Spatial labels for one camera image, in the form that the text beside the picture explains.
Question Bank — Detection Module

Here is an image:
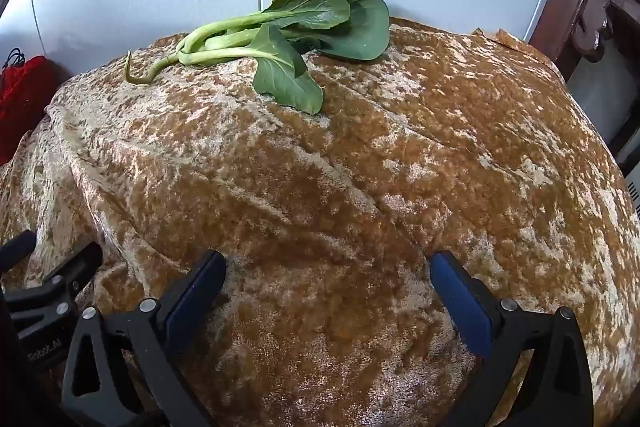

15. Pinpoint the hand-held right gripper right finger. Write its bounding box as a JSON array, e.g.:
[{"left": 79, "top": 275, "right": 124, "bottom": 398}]
[{"left": 429, "top": 249, "right": 596, "bottom": 427}]

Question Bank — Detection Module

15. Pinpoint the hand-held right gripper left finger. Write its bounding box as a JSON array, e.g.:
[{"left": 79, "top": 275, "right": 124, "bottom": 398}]
[{"left": 61, "top": 249, "right": 228, "bottom": 427}]

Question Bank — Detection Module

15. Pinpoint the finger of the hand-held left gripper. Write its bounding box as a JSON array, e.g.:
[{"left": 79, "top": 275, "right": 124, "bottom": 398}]
[
  {"left": 0, "top": 229, "right": 38, "bottom": 270},
  {"left": 4, "top": 241, "right": 104, "bottom": 333}
]

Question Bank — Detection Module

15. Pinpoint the golden brown velvet cloth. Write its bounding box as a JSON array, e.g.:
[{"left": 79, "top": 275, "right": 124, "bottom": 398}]
[{"left": 0, "top": 17, "right": 640, "bottom": 427}]

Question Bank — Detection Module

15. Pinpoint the white vented appliance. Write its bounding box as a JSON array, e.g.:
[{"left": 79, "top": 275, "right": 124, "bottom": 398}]
[{"left": 617, "top": 152, "right": 640, "bottom": 220}]

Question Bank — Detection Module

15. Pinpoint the green bok choy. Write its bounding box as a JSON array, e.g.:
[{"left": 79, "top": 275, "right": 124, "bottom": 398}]
[{"left": 124, "top": 0, "right": 391, "bottom": 115}]

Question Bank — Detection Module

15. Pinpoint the red velvet drawstring pouch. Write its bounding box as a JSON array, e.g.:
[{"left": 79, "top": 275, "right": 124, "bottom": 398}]
[{"left": 0, "top": 48, "right": 60, "bottom": 165}]

